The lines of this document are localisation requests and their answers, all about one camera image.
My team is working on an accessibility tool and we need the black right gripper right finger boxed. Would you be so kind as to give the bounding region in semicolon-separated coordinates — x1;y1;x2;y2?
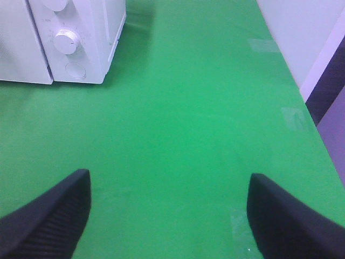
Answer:
246;173;344;258

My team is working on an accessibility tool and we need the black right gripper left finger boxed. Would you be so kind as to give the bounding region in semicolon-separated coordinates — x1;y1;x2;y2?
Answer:
1;169;91;258

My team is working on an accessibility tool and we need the round white door button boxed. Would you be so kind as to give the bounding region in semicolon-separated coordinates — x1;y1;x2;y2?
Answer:
65;62;86;79

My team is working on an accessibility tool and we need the white microwave door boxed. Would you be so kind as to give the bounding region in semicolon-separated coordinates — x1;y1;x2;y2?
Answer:
1;1;53;85

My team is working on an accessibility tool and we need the green table cloth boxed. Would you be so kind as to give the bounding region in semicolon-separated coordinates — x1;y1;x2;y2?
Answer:
1;1;344;258

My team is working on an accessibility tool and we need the white microwave oven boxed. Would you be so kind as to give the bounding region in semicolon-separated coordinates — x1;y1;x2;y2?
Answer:
0;0;127;85

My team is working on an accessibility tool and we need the lower white microwave knob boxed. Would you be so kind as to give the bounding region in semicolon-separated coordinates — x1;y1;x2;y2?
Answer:
53;29;79;54

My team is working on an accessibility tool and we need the white microwave knob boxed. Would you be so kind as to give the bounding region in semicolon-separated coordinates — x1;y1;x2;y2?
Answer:
53;29;79;54
42;0;70;12

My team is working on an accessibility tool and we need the upper white microwave knob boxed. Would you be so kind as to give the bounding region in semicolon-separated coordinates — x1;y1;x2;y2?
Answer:
42;0;70;12

